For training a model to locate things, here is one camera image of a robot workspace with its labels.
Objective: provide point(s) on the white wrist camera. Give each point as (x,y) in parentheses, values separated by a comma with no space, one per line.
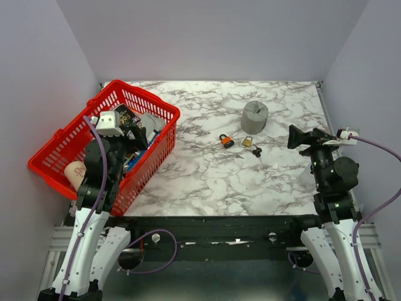
(107,124)
(343,137)

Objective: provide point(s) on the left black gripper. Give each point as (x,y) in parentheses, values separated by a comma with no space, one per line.
(140,142)

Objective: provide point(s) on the red plastic shopping basket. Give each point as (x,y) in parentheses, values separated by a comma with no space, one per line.
(68,144)

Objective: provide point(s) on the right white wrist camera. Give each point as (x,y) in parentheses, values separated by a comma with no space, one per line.
(343,137)

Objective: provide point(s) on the grey cylinder holder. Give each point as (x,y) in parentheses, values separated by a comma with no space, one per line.
(254,117)

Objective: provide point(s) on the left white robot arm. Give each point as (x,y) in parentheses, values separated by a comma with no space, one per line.
(87,263)

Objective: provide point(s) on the beige cup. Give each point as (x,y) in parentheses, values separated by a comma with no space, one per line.
(75,172)

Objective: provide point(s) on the grey crumpled bag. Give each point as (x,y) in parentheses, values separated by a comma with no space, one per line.
(153,125)

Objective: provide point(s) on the blue snack packet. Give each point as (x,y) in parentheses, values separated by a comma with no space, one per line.
(136,156)

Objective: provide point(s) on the black keys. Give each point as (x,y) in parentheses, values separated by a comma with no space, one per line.
(257,153)

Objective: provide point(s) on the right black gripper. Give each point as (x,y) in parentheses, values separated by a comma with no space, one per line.
(316,137)

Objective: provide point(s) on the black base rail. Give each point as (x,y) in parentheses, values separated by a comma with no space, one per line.
(217,238)

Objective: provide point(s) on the brass padlock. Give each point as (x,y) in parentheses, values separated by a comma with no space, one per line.
(247,141)

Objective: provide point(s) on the orange black padlock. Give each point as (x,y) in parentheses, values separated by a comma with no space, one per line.
(226,141)

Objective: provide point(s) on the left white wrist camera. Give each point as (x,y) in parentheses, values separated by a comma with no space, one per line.
(107,124)

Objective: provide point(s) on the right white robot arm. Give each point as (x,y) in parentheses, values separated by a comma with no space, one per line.
(334,240)

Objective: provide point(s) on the black coffee can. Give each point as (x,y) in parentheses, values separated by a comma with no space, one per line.
(127,117)

